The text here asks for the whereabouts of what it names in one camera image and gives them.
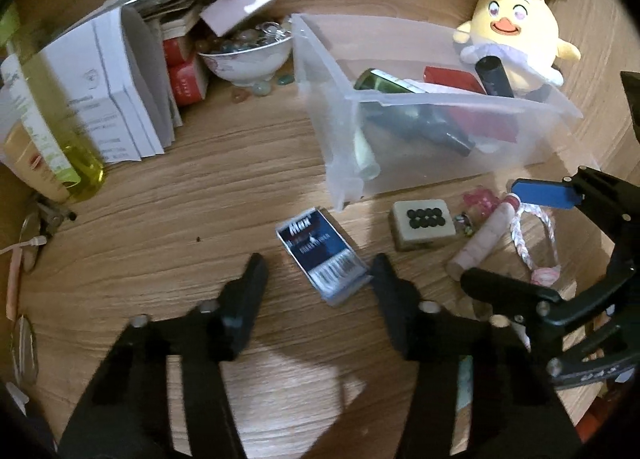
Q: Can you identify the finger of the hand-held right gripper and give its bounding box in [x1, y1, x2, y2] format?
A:
[460, 268, 561, 330]
[511, 166, 638, 260]

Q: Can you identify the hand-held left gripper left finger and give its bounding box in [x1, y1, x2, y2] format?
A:
[57, 253, 271, 459]

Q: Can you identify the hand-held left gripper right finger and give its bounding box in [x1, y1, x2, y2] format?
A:
[369, 253, 583, 459]

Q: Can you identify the white braided bracelet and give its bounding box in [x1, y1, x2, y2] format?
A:
[510, 202, 563, 288]

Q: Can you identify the white pink lip balm tube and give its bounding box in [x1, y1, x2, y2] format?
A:
[446, 192, 521, 280]

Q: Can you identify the white mahjong tile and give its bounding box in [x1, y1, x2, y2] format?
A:
[390, 199, 458, 252]

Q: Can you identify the black blue staple box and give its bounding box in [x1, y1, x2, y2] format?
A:
[276, 208, 373, 307]

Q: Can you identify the red gift box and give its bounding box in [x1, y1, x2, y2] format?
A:
[424, 66, 518, 145]

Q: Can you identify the purple lip gloss tube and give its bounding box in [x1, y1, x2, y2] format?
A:
[475, 56, 515, 99]

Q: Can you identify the light green cosmetic tube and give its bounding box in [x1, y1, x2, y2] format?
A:
[352, 126, 382, 182]

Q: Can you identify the dark green spray bottle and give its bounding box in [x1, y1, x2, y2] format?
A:
[354, 68, 473, 157]

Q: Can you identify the clear plastic storage bin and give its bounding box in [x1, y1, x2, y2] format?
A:
[290, 13, 585, 212]

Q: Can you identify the yellow chick plush toy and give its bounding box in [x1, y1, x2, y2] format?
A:
[452, 0, 582, 90]

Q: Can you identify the yellow-green spray bottle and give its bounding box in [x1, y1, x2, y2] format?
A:
[0, 4, 105, 202]

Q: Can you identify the tan wooden stick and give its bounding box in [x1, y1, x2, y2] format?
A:
[6, 245, 25, 321]

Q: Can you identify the red carton box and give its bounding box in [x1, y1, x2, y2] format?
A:
[161, 36, 197, 66]
[167, 56, 211, 107]

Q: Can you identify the white footed bowl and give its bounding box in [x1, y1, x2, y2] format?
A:
[197, 34, 293, 87]

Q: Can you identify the beige sunscreen tube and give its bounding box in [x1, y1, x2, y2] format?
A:
[0, 122, 71, 205]

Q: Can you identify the stack of white paper leaflets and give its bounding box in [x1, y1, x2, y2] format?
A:
[37, 4, 183, 165]

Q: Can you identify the pile of polished stones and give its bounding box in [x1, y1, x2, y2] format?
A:
[205, 22, 297, 102]

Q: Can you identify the pink white small box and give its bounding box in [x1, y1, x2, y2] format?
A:
[200, 0, 281, 36]

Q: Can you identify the white cable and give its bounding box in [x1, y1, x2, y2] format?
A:
[0, 236, 48, 256]

